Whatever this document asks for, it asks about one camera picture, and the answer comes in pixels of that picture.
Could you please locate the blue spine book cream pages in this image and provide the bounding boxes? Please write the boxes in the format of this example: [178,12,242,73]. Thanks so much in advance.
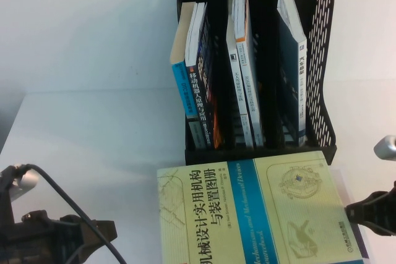
[169,2,207,151]

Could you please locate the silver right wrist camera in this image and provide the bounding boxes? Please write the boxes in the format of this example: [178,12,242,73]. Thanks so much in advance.
[373,135,396,162]

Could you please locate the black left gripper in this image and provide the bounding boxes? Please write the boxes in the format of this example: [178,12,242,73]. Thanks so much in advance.
[0,210,119,264]

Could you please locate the thin white spine book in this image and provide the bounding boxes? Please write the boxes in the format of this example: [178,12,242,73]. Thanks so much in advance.
[225,0,255,149]

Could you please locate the navy book white spine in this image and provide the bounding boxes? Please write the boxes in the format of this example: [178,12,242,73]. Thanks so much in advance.
[275,0,308,147]

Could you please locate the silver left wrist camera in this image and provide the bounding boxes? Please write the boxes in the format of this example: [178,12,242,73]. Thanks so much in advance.
[11,163,40,198]

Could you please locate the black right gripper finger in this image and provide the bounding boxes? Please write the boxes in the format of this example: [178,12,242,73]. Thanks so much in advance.
[355,213,396,237]
[344,179,396,223]

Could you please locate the black left camera cable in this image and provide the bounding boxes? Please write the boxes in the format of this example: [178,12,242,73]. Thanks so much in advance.
[24,163,126,264]

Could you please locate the black plastic book stand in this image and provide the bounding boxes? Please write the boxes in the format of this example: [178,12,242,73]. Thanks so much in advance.
[178,0,338,166]

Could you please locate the yellow book blue band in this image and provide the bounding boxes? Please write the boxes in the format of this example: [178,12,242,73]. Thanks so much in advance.
[157,150,366,264]

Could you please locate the dark book white title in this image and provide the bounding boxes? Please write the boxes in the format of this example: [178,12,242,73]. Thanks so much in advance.
[184,2,224,150]

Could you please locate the white book orange band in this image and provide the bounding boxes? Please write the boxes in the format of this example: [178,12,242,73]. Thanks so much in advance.
[231,0,265,147]

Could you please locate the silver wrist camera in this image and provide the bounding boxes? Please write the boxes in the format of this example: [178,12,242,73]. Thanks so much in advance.
[373,135,396,162]
[11,163,40,198]

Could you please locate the white magazine with man portrait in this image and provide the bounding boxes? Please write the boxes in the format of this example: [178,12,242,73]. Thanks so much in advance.
[329,167,371,261]

